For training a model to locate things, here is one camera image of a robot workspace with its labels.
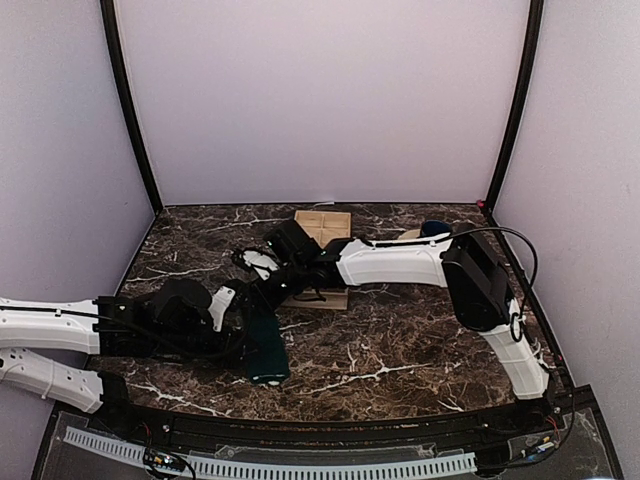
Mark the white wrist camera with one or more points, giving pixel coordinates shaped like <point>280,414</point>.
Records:
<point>221,301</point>
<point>252,260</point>

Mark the black front table rail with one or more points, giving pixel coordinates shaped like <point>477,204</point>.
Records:
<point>476,429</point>

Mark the black right frame post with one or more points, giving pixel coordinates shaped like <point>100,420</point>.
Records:
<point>521,89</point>

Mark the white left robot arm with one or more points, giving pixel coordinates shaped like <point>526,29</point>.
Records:
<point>29,328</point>

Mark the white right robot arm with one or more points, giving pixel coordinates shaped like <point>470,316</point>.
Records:
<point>460,261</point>

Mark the beige ceramic plate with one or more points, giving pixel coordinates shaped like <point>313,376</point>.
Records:
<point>413,234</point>

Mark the blue enamel mug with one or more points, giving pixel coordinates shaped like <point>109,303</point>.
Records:
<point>434,227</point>

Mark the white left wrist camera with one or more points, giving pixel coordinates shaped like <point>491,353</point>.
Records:
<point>221,301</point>

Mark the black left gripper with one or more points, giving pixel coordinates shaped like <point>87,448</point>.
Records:
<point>230,349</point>

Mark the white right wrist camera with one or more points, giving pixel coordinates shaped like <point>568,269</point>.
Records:
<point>252,260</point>

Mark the black left frame post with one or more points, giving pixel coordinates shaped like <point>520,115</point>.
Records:
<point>128,109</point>

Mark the black frame post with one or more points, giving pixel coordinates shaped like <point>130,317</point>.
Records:
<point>128,109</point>
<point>521,89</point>

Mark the white slotted cable duct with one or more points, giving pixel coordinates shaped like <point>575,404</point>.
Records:
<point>267,465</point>

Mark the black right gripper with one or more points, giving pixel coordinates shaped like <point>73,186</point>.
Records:
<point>261,296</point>

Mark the dark green sock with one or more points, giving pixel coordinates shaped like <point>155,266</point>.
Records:
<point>267,359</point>

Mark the wooden compartment tray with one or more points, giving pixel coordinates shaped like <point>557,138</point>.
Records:
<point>323,226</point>

